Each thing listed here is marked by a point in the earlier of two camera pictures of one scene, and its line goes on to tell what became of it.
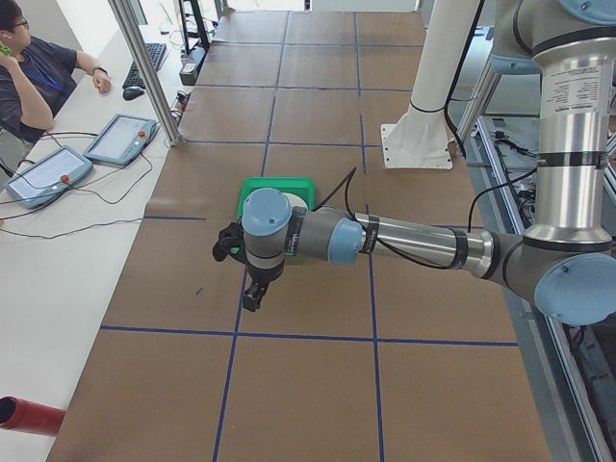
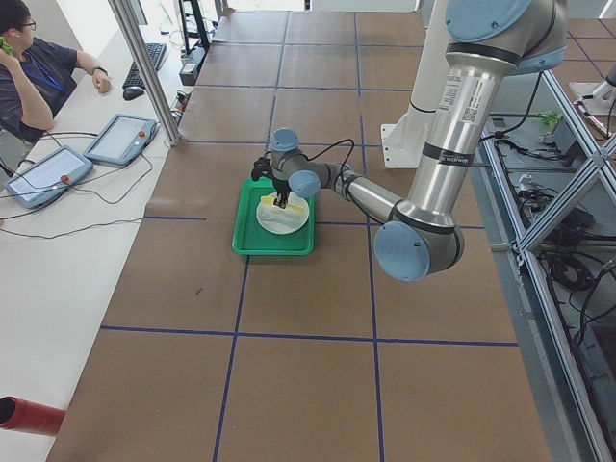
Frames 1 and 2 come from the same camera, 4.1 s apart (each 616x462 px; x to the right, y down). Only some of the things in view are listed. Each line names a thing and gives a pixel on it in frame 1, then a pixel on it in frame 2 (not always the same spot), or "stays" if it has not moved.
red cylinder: x=17 y=413 stays
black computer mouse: x=132 y=92 stays
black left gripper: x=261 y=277 → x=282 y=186
